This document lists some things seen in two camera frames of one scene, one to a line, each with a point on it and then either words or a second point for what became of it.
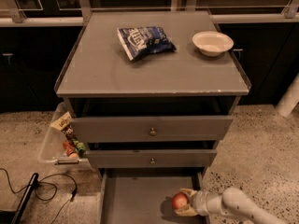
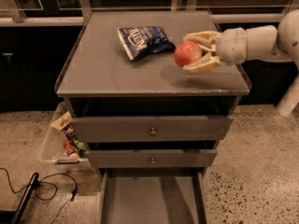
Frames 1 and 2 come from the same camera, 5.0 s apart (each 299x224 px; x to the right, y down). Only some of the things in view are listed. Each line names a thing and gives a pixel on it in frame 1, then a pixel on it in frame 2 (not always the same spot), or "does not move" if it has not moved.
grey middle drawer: (152, 158) does not move
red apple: (179, 200) to (187, 52)
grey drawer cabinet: (149, 125) does not move
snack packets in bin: (73, 147) does not move
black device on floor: (9, 217) does not move
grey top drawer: (153, 129) does not move
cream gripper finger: (187, 211) to (207, 63)
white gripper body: (199, 202) to (231, 46)
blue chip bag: (141, 40) does not move
